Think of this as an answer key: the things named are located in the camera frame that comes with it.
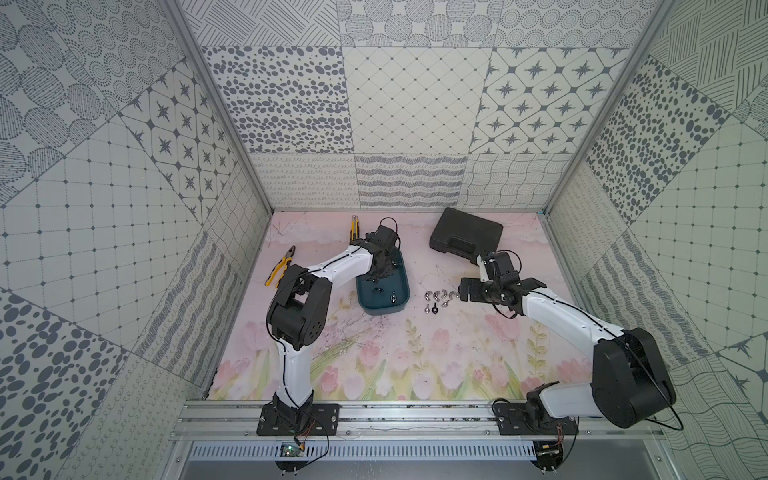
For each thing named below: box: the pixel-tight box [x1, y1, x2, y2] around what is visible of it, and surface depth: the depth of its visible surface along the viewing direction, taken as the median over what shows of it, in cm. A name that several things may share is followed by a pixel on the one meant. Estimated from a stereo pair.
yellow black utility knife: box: [350, 215, 360, 243], surface depth 116 cm
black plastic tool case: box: [429, 207, 504, 266], surface depth 109 cm
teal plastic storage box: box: [356, 249, 411, 315], surface depth 98 cm
